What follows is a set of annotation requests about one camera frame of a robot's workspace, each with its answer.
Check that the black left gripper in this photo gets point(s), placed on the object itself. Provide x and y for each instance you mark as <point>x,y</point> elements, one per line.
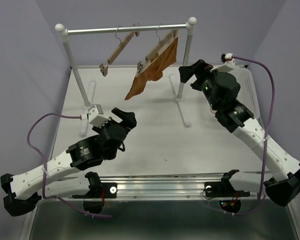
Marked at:
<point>127,117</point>

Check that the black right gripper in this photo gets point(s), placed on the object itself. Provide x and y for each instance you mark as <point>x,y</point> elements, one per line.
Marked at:
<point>187,71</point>

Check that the brown boxer underwear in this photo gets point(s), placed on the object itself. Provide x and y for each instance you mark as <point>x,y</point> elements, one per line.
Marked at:
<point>154,72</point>

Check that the wooden clip hanger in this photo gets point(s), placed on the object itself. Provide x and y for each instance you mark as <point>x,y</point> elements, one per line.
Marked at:
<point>103,67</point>
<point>156,51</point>

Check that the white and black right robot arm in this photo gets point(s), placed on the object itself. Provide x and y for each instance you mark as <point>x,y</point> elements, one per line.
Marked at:
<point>279,179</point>

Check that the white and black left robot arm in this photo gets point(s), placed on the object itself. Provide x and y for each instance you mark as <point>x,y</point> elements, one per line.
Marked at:
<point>24,192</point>

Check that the white metal clothes rack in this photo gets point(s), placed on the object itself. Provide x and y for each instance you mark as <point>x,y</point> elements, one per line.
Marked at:
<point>87,94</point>

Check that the white plastic basket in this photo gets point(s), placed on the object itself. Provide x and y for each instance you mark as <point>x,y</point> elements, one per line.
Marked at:
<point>247,94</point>

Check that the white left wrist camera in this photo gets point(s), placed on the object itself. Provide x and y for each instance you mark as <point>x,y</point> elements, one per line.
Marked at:
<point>96,116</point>

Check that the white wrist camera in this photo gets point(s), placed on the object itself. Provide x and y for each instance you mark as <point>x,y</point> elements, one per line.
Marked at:
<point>228,64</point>
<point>96,116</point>

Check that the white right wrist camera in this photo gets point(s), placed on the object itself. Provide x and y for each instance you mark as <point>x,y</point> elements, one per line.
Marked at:
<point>228,64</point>

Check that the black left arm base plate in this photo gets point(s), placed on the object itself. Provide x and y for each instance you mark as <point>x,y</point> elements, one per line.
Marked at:
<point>108,190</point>

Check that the aluminium mounting rail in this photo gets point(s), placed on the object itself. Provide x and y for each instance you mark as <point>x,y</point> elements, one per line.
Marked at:
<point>157,188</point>

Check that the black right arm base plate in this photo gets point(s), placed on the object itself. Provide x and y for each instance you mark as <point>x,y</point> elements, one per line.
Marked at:
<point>219,189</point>

